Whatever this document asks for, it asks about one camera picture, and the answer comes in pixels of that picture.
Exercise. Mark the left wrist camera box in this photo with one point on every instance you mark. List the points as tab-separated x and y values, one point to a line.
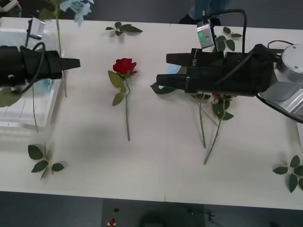
36	28

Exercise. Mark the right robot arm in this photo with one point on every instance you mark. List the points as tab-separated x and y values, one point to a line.
251	71

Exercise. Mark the red rose with olive leaves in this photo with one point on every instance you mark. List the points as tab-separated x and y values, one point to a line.
124	65

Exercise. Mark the dark robot torso base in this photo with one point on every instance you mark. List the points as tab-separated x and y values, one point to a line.
165	212

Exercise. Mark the loose green leaf twig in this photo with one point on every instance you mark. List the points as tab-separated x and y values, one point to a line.
293	182
229	43
129	28
35	152

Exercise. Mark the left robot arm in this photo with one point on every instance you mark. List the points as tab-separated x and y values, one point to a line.
9	66

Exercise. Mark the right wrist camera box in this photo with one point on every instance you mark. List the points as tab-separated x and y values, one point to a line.
205	35

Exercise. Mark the pale blue flower green stem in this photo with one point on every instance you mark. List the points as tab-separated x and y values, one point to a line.
165	91

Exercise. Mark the pale blue flower round leaf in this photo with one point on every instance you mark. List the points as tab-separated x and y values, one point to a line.
7	98

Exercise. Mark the red rose with dark leaves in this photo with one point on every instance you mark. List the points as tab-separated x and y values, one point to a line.
224	116

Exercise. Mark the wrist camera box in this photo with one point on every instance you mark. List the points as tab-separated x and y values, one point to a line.
205	35
36	28

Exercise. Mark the pale blue flower long stem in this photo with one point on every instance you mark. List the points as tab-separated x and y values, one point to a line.
81	9

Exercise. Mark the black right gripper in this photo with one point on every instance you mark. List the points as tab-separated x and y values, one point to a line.
206	73

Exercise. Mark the person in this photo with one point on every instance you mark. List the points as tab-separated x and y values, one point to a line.
208	7

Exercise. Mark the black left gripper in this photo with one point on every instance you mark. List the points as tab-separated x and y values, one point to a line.
45	66

